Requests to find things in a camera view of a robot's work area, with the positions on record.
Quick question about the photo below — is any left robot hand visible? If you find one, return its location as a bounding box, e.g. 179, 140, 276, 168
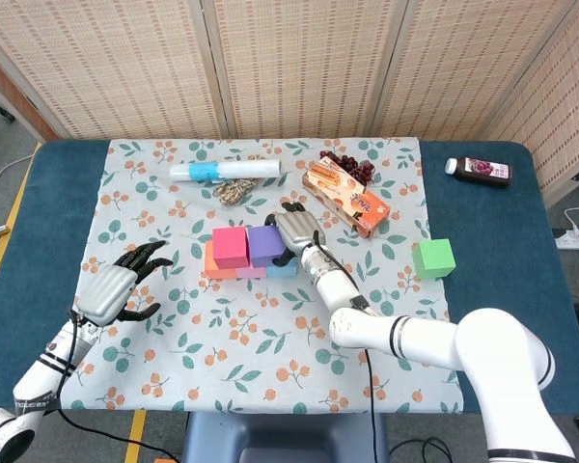
72, 239, 175, 327

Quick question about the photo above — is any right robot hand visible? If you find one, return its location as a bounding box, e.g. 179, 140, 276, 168
263, 202, 327, 267

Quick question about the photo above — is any purple foam cube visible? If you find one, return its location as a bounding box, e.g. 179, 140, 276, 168
247, 225, 288, 269

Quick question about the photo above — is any light blue foam cube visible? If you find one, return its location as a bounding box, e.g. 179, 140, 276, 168
264, 258, 299, 280

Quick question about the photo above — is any pink foam cube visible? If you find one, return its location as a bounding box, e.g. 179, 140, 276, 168
234, 264, 268, 280

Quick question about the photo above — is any red foam cube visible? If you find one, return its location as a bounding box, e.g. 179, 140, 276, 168
211, 226, 251, 270

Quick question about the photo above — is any orange foam cube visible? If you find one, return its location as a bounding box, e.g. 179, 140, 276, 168
204, 240, 240, 281

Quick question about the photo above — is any green foam cube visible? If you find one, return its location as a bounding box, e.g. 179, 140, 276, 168
411, 237, 456, 281

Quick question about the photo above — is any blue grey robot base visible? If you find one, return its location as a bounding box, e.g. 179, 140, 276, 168
180, 412, 391, 463

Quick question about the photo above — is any orange biscuit box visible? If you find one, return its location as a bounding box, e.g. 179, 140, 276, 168
301, 154, 393, 240

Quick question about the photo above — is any white bag roll blue band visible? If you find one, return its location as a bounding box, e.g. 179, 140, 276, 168
168, 159, 282, 183

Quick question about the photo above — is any red grape bunch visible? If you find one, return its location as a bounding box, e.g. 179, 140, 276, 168
318, 150, 376, 183

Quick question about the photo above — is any floral berry print tablecloth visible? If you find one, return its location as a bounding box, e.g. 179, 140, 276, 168
49, 138, 465, 415

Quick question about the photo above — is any bamboo folding screen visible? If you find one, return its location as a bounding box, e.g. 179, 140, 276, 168
0, 0, 579, 206

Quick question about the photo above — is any teal padded table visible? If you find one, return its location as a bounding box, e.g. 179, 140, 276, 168
0, 139, 579, 417

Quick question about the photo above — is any dark juice bottle white cap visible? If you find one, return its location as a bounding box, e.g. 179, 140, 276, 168
444, 155, 513, 190

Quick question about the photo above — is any white power strip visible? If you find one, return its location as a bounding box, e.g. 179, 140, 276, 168
553, 229, 579, 251

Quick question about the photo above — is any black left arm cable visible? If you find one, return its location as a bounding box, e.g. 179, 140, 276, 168
55, 311, 182, 463

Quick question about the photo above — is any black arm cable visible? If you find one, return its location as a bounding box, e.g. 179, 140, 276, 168
312, 231, 380, 463
55, 311, 182, 463

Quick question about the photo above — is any white floor cable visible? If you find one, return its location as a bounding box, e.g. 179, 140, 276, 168
0, 152, 39, 192

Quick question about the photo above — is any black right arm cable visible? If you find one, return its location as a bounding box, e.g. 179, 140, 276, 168
312, 231, 380, 463

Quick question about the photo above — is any black floor cable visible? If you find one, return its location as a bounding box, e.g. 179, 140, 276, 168
389, 436, 453, 463

